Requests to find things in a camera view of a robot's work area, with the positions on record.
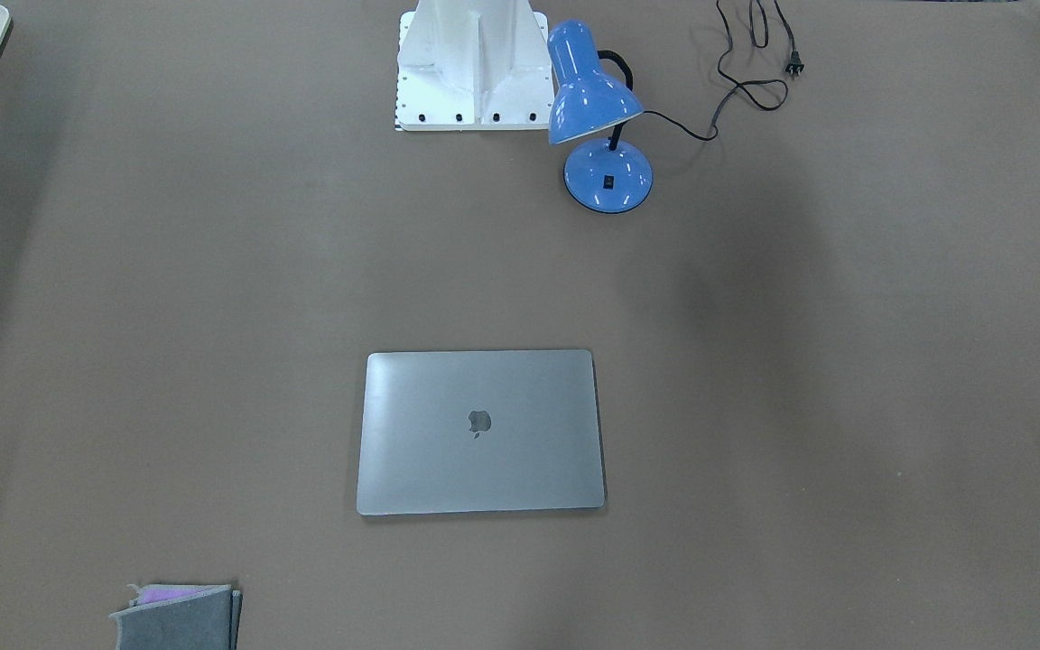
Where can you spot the grey laptop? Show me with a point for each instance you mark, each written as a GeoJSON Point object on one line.
{"type": "Point", "coordinates": [489, 431]}

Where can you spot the blue desk lamp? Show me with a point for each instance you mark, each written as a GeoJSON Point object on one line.
{"type": "Point", "coordinates": [594, 100]}

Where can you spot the grey felt pouch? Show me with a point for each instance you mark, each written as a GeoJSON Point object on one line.
{"type": "Point", "coordinates": [179, 616]}

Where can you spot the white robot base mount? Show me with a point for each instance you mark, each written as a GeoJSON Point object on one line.
{"type": "Point", "coordinates": [473, 66]}

